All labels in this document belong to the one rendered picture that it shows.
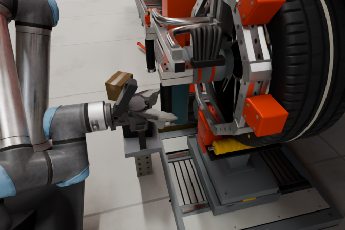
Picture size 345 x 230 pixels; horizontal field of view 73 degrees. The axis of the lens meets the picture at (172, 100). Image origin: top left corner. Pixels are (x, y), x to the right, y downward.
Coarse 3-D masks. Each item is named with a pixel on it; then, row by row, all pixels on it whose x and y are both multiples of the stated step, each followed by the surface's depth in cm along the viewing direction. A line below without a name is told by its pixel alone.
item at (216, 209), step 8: (192, 136) 153; (192, 144) 149; (192, 152) 146; (200, 160) 139; (200, 168) 132; (200, 176) 134; (208, 176) 130; (208, 184) 126; (208, 192) 121; (280, 192) 120; (208, 200) 123; (216, 200) 119; (248, 200) 117; (256, 200) 119; (264, 200) 121; (272, 200) 123; (216, 208) 114; (224, 208) 116; (232, 208) 118; (240, 208) 120
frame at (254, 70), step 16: (208, 0) 93; (224, 0) 70; (192, 16) 102; (240, 32) 63; (256, 32) 63; (240, 48) 64; (256, 48) 64; (256, 64) 61; (256, 80) 62; (208, 96) 110; (240, 96) 68; (208, 112) 101; (240, 112) 69; (224, 128) 83; (240, 128) 72
